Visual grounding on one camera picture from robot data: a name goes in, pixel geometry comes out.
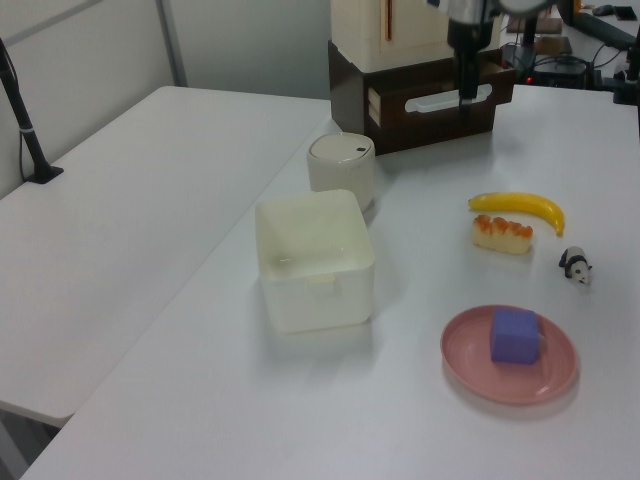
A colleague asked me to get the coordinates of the black white panda figurine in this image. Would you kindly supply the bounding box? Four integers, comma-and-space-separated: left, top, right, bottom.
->
558, 245, 595, 288

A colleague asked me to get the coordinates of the cream open plastic container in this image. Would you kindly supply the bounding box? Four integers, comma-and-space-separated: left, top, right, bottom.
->
254, 188, 377, 335

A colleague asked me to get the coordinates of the purple cube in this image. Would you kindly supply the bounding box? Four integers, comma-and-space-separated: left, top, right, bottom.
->
488, 307, 541, 365

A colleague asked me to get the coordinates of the black pole stand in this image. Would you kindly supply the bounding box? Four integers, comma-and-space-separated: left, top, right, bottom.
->
0, 35, 65, 185

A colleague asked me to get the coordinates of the dark brown drawer white handle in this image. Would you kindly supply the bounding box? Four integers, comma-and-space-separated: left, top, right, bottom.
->
368, 52, 517, 141

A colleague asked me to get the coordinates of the beige lidded trash can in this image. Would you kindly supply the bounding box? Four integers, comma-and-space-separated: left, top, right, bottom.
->
305, 132, 377, 214

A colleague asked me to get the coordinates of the brown cardboard box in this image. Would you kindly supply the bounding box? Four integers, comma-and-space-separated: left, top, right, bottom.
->
537, 34, 572, 57

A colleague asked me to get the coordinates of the black electronics box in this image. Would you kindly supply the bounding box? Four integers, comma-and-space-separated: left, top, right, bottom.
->
532, 57, 590, 89

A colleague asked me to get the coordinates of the black desk device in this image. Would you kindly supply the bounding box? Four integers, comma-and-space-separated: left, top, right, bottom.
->
569, 9, 639, 51

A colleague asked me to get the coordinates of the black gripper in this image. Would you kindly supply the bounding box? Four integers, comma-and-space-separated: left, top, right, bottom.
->
447, 19, 494, 110

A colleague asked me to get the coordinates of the yellow banana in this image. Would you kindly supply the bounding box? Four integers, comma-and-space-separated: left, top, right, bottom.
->
467, 191, 566, 237

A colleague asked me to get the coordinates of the cream plastic storage box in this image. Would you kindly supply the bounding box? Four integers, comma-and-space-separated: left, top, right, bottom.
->
331, 0, 503, 71

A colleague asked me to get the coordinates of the toy bread with orange glaze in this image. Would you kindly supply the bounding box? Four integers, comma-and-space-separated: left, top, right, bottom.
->
471, 213, 535, 256

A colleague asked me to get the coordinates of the dark brown wooden cabinet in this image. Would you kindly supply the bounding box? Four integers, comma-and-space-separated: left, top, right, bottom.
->
327, 39, 501, 156

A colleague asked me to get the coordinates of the pink plate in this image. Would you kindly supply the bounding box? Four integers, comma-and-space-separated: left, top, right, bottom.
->
439, 304, 581, 406

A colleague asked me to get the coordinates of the black clamp mount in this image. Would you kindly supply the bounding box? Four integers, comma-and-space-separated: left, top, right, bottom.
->
612, 29, 640, 105

